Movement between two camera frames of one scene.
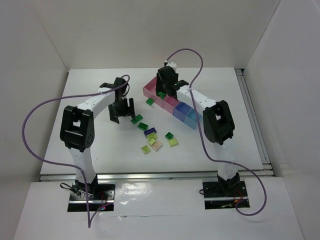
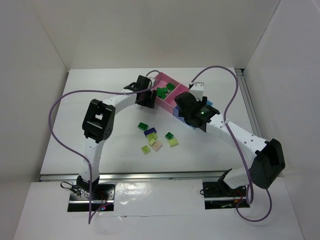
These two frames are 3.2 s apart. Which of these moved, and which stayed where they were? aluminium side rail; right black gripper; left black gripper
Moved: right black gripper; left black gripper
Stayed: aluminium side rail
